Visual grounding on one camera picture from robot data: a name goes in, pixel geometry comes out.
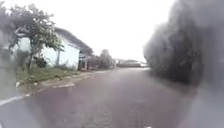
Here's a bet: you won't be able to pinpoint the tree with green leaves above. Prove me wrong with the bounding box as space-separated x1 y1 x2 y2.
5 3 65 71

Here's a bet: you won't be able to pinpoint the low distant building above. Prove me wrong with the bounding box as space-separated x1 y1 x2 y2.
116 59 148 69

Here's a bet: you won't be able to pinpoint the white building with dark roof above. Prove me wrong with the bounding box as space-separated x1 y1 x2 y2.
13 27 94 71

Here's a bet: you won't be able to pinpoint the grass verge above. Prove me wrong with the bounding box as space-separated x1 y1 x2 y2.
14 66 83 86

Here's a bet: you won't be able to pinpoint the grey asphalt road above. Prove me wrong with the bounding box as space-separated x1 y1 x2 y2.
0 67 201 128

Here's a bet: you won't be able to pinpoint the dark roadside trees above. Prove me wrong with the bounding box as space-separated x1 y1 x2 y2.
142 0 224 86

